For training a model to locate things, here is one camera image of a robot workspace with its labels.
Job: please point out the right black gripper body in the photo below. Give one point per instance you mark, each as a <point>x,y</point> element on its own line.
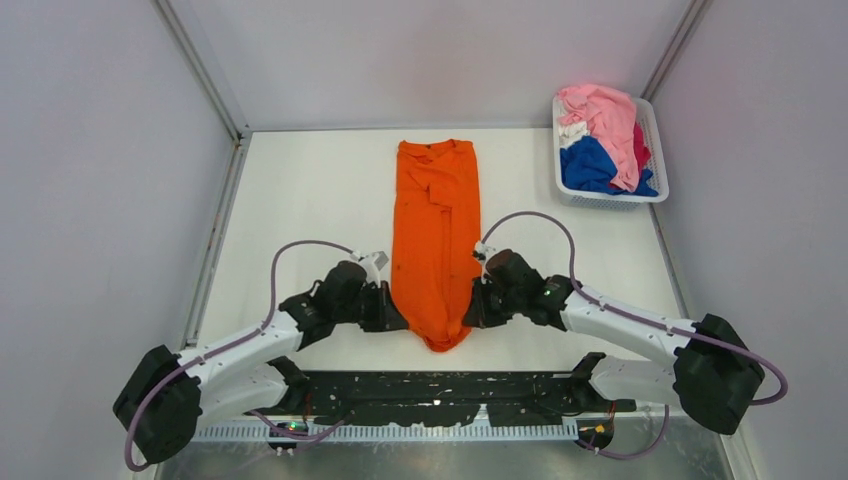
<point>509,302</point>

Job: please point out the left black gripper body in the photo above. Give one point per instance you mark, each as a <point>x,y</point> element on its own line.
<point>348,312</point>

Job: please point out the orange t shirt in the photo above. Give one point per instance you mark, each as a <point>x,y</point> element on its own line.
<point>436,224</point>

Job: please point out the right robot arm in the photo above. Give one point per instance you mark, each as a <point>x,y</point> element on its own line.
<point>701,367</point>

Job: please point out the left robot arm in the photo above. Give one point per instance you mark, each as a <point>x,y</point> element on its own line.
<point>172,395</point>

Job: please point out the white plastic laundry basket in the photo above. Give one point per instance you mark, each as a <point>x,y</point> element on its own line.
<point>645,119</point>

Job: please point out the blue t shirt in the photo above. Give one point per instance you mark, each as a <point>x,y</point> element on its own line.
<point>586,166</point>

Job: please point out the white t shirt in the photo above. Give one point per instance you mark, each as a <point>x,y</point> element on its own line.
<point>569,134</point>

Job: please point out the crimson t shirt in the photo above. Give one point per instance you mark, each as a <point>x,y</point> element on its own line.
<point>642,152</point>

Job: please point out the pink t shirt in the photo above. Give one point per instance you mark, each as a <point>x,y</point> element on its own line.
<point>609,116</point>

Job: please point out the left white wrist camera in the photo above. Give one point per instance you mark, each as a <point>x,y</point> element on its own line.
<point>372,263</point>

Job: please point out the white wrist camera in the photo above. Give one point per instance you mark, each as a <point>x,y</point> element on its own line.
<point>482,252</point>
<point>372,263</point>

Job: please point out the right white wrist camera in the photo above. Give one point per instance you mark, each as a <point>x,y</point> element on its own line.
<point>482,252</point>

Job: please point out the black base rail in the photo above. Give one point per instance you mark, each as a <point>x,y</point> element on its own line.
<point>442,399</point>

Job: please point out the white slotted cable duct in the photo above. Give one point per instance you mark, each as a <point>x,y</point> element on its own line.
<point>477,431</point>

